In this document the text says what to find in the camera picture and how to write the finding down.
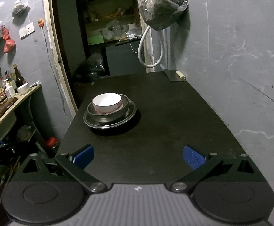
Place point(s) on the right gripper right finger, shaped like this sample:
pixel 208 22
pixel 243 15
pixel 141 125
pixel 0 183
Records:
pixel 193 159

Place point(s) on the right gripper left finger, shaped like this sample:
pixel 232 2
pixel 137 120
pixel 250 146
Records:
pixel 82 157

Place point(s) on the steel bowl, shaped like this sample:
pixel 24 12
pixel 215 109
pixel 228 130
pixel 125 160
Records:
pixel 109 116

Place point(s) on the white bowl red rim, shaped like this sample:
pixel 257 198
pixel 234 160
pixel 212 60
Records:
pixel 107 102

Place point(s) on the large steel plate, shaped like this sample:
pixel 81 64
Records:
pixel 128 115

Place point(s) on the red capped jar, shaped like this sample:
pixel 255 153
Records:
pixel 52 144

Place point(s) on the white pump bottle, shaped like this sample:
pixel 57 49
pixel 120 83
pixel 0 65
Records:
pixel 9 90

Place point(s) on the white ceramic bowl on counter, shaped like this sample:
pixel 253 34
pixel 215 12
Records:
pixel 23 89

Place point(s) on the dark glass bottle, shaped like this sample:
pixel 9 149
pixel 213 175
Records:
pixel 19 80

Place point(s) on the dark cabinet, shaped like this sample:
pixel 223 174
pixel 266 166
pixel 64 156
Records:
pixel 122 59

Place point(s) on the red plastic bag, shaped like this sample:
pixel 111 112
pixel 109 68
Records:
pixel 9 44

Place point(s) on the green box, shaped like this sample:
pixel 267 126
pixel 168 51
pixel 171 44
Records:
pixel 95 40

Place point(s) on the hanging plastic bag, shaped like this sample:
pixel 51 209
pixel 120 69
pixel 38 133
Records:
pixel 160 14

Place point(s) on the cleaver with cream handle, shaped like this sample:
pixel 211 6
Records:
pixel 174 75

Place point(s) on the white wall switch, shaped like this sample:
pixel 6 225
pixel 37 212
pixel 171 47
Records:
pixel 26 30

